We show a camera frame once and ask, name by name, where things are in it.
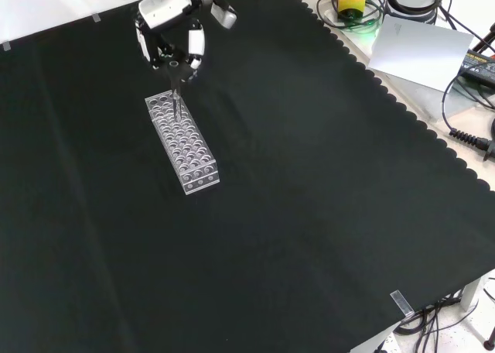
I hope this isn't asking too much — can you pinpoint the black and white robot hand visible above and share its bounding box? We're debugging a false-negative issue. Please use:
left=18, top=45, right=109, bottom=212
left=134, top=0, right=239, bottom=84

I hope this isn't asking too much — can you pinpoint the clear glass test tube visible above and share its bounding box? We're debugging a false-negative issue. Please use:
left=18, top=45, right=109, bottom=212
left=168, top=60, right=183, bottom=122

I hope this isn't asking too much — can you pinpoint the clear plastic test tube rack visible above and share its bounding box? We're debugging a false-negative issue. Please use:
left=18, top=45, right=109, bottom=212
left=145, top=91, right=222, bottom=197

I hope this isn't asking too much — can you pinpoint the yellow emergency stop button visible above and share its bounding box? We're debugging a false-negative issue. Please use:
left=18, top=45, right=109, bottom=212
left=335, top=0, right=367, bottom=20

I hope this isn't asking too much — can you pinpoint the black bench cloth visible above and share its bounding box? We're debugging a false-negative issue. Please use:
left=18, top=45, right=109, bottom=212
left=0, top=0, right=495, bottom=353

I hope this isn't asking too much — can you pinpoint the white and black device base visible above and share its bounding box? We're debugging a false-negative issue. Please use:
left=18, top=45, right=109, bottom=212
left=385, top=0, right=441, bottom=26

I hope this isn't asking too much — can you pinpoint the pale board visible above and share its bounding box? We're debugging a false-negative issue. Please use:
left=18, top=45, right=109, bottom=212
left=366, top=13, right=475, bottom=95

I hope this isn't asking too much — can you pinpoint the black power adapter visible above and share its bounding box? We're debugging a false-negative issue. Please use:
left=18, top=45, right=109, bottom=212
left=457, top=48, right=495, bottom=87

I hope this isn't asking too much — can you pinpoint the black tripod leg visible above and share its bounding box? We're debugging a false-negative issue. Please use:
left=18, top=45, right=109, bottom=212
left=466, top=22, right=495, bottom=57

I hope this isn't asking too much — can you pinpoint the clear tape strip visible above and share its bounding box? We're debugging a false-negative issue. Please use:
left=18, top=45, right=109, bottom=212
left=389, top=289, right=415, bottom=317

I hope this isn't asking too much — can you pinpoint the white table leg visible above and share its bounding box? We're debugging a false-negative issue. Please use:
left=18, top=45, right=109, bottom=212
left=460, top=274, right=485, bottom=312

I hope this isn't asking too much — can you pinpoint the black cable loop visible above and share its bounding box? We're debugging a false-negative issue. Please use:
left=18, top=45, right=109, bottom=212
left=316, top=0, right=387, bottom=31

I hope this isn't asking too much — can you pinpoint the black cable with ribbed plug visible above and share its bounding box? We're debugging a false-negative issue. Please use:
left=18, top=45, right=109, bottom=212
left=442, top=73, right=495, bottom=161

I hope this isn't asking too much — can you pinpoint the black floor cable bundle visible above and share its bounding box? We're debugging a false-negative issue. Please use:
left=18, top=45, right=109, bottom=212
left=393, top=277, right=495, bottom=353

